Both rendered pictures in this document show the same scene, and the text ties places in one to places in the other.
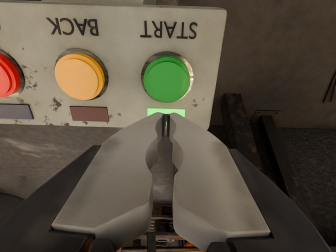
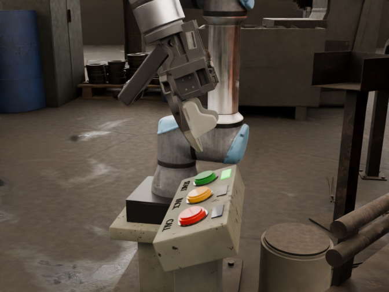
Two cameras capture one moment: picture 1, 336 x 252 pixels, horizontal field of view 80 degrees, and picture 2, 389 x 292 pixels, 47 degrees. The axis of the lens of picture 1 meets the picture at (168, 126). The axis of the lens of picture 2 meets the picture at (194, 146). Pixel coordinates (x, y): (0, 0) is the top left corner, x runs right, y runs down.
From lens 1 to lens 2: 0.76 m
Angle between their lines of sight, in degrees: 86
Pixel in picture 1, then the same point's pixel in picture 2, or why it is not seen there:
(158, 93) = (208, 174)
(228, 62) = not seen: outside the picture
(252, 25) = not seen: outside the picture
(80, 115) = (222, 192)
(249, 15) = not seen: outside the picture
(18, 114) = (219, 208)
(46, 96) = (209, 204)
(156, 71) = (198, 178)
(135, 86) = (208, 185)
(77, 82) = (198, 191)
